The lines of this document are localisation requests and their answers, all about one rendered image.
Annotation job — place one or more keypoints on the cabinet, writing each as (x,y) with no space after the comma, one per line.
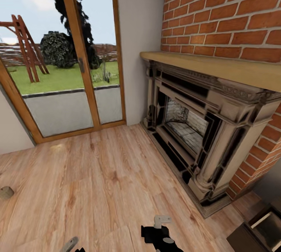
(262,233)

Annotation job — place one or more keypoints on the pillar candle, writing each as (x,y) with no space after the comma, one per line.
(6,193)

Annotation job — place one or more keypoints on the countertop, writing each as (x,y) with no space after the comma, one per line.
(262,75)

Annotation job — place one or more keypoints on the door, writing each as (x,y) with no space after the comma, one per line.
(61,65)

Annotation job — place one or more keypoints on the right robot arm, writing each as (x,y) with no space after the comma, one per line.
(159,235)

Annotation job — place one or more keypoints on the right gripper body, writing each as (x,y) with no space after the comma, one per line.
(150,233)

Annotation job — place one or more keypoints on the wood fireplace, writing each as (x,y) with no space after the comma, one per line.
(204,126)

